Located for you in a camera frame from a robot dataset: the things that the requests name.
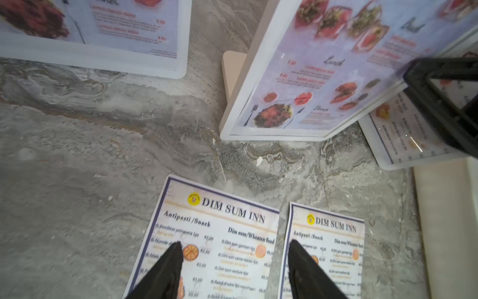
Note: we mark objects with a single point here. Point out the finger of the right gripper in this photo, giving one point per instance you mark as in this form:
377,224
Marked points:
457,127

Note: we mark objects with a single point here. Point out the white plastic tray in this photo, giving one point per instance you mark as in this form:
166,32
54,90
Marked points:
447,196

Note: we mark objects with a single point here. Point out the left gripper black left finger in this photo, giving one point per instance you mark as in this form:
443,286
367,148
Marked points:
163,279

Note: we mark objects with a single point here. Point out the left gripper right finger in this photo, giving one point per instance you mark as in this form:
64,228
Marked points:
307,279

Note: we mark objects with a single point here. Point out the pink new menu sheet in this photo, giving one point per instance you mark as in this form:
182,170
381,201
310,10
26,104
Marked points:
147,27
337,56

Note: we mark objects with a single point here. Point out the old dim sum menu sheet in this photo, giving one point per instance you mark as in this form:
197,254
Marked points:
334,242

